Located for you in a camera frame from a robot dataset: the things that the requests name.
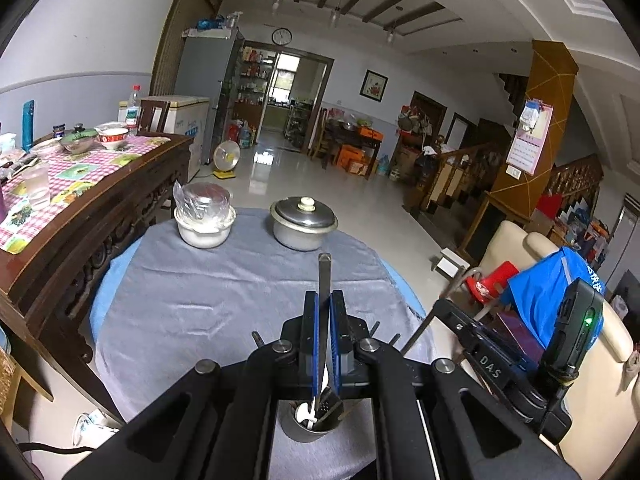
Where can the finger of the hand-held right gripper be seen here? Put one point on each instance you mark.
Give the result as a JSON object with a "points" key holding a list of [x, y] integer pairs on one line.
{"points": [[455, 322]]}

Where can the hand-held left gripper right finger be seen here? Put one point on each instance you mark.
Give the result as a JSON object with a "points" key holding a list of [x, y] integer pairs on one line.
{"points": [[336, 340]]}

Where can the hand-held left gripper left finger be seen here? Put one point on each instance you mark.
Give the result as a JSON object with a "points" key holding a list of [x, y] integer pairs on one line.
{"points": [[311, 340]]}

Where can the white spoon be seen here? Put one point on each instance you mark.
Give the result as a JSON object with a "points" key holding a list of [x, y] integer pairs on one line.
{"points": [[303, 415]]}

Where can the metal utensil cup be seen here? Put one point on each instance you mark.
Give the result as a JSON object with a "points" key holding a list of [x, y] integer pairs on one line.
{"points": [[299, 435]]}

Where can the purple box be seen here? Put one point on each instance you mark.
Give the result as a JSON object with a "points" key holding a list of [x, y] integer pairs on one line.
{"points": [[517, 332]]}

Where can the red plastic stool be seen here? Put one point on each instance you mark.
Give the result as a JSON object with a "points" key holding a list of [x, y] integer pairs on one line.
{"points": [[487, 280]]}

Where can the white step stool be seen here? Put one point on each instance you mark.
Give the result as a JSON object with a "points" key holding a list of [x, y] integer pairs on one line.
{"points": [[450, 262]]}

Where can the blue garment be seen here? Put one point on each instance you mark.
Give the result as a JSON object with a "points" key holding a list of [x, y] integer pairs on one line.
{"points": [[540, 290]]}

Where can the cream armchair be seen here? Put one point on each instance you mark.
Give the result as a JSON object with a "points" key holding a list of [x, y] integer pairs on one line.
{"points": [[505, 245]]}

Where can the metal pot with lid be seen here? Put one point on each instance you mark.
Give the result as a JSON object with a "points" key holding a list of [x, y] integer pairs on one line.
{"points": [[300, 232]]}

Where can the grey tablecloth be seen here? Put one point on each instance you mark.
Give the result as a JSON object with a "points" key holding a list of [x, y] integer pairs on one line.
{"points": [[200, 285]]}

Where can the white bowl with plastic wrap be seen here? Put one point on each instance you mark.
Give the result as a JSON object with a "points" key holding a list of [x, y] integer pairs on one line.
{"points": [[202, 230]]}

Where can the wooden stair railing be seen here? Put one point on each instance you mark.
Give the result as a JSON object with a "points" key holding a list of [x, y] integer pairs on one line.
{"points": [[500, 170]]}

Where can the orange cardboard box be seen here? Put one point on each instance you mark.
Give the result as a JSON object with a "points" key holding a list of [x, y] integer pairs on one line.
{"points": [[352, 157]]}

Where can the round electric heater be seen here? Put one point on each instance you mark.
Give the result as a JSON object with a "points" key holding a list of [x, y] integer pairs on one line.
{"points": [[226, 156]]}

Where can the dark wooden side table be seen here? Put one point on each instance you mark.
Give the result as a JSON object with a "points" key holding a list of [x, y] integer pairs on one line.
{"points": [[350, 132]]}

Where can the blue table cover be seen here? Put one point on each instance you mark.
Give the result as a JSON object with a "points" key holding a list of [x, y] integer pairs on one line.
{"points": [[107, 287]]}

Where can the blue water jug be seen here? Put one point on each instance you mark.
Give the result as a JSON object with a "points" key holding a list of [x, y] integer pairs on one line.
{"points": [[245, 136]]}

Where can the metal rack shelf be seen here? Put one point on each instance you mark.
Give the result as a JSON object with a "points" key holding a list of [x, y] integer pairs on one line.
{"points": [[298, 125]]}

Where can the wooden pillar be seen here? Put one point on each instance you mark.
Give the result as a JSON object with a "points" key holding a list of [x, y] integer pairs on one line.
{"points": [[540, 110]]}

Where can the carved wooden table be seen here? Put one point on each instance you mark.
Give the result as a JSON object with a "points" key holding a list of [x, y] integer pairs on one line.
{"points": [[100, 210]]}

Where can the white chest freezer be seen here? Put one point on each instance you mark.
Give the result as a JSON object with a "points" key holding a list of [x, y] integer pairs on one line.
{"points": [[187, 120]]}

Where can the grey refrigerator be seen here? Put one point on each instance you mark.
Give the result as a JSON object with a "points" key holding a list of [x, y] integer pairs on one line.
{"points": [[205, 90]]}

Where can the wooden dining chair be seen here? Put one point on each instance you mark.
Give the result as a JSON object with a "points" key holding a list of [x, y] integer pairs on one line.
{"points": [[152, 117]]}

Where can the pink checked tablecloth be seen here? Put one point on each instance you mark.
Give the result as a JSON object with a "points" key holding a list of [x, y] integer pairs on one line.
{"points": [[90, 170]]}

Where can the red and white bowl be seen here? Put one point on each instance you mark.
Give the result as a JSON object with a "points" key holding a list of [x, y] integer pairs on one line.
{"points": [[112, 136]]}

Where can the clear plastic bottle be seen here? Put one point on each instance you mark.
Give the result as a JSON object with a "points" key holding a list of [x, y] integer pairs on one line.
{"points": [[132, 107]]}

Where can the metal bowl with green lid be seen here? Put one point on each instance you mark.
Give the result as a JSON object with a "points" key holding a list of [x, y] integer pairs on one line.
{"points": [[77, 140]]}

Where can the clear drinking glass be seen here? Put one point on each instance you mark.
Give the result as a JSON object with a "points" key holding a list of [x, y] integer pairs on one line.
{"points": [[37, 187]]}

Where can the tall blue bottle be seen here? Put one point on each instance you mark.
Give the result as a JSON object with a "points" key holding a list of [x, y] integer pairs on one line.
{"points": [[28, 125]]}

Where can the wall calendar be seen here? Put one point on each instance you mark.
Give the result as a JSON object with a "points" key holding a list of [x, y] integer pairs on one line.
{"points": [[529, 140]]}

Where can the framed wall picture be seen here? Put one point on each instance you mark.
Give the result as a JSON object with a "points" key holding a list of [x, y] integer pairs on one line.
{"points": [[374, 86]]}

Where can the round wall clock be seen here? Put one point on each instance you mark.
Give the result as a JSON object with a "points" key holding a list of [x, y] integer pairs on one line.
{"points": [[282, 36]]}

